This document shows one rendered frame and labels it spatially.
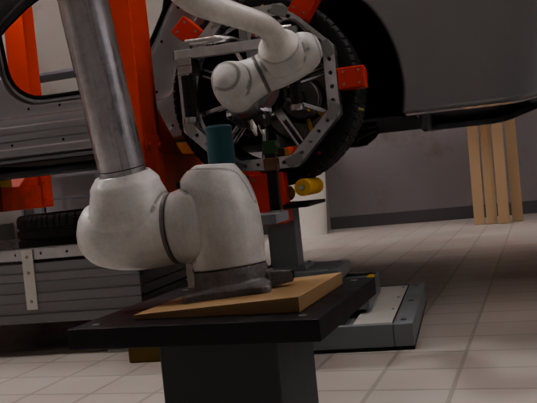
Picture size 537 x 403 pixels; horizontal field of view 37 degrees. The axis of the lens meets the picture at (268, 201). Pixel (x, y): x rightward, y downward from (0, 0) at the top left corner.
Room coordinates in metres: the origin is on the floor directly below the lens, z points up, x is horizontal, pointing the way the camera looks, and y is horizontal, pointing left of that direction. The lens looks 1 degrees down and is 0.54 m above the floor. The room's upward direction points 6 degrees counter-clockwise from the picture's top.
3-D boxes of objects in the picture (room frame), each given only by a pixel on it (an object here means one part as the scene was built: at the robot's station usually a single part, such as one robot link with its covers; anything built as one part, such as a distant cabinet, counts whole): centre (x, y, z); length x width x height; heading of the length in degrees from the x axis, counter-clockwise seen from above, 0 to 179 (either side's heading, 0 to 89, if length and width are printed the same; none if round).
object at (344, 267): (2.87, -0.05, 0.32); 0.40 x 0.30 x 0.28; 76
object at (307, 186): (2.77, -0.15, 0.51); 0.29 x 0.06 x 0.06; 166
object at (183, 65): (2.54, 0.21, 0.93); 0.09 x 0.05 x 0.05; 166
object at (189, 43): (2.61, 0.12, 1.03); 0.19 x 0.18 x 0.11; 166
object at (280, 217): (2.40, 0.17, 0.44); 0.43 x 0.17 x 0.03; 76
